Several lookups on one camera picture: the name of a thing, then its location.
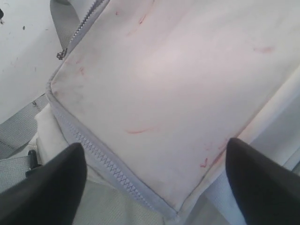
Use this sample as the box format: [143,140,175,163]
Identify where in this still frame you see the white canvas zipper bag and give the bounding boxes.
[36,0,300,225]

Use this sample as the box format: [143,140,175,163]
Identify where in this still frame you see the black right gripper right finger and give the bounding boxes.
[225,138,300,225]

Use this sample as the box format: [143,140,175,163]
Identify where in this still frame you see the grey shoulder strap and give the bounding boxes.
[0,0,80,188]

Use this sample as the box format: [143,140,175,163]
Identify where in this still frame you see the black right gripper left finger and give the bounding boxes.
[0,143,87,225]

